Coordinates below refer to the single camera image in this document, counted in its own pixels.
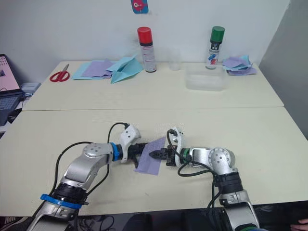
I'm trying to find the red capped spray can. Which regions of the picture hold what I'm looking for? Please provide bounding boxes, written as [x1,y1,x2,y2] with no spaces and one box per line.
[137,26,158,73]

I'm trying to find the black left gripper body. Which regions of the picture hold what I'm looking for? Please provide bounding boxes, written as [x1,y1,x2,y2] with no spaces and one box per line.
[127,143,145,161]

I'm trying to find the open laptop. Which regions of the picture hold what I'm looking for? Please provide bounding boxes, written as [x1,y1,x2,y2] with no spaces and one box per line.
[0,54,25,127]

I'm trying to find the small grey box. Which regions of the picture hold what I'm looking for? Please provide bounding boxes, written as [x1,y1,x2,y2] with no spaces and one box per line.
[21,82,42,93]

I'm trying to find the crumpled light blue paper sheet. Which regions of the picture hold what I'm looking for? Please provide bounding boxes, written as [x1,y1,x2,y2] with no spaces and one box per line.
[238,54,254,70]

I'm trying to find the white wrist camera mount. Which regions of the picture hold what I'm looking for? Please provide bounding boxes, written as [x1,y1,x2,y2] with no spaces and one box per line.
[167,126,187,167]
[119,124,142,163]

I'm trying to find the red handled scissors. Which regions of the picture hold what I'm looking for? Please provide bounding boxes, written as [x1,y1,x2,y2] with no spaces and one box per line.
[50,64,71,83]

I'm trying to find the flat purple paper sheet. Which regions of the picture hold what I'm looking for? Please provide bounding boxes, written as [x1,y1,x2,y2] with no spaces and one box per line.
[81,60,116,78]

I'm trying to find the green capped spray can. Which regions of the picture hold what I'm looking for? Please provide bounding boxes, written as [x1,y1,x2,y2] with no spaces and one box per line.
[205,26,226,70]

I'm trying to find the purple paper sheet with creases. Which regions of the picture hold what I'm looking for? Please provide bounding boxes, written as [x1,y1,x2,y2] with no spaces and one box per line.
[133,136,168,176]

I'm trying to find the clear plastic container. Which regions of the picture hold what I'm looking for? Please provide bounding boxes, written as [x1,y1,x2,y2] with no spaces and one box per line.
[184,67,230,92]

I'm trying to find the green wrist ring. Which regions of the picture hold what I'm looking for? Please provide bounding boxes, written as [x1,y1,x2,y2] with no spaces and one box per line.
[180,148,190,165]

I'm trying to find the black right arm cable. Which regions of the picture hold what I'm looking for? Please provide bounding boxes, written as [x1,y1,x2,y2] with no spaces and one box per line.
[166,129,219,210]

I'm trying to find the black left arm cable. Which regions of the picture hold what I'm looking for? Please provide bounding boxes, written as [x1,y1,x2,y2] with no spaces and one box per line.
[49,141,94,195]
[83,122,130,197]

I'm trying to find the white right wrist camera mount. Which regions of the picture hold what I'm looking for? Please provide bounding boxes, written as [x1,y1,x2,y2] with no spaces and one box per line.
[167,126,187,167]

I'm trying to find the blue wrist ring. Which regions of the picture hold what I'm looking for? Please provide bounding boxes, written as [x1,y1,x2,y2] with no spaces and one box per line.
[109,142,120,162]

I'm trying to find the crumpled purple paper sheet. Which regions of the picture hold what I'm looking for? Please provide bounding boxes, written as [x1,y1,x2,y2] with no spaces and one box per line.
[227,66,257,76]
[223,55,250,70]

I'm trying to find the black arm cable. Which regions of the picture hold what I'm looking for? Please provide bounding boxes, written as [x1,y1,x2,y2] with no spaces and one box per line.
[49,141,94,195]
[166,129,219,210]
[83,122,130,197]

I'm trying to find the black floor cable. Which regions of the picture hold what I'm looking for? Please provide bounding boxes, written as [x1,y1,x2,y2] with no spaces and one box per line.
[78,215,116,231]

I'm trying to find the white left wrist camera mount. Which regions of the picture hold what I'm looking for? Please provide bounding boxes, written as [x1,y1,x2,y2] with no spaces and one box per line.
[119,124,142,163]

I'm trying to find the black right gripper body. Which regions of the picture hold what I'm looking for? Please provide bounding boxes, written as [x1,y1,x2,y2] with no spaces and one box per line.
[165,144,180,167]

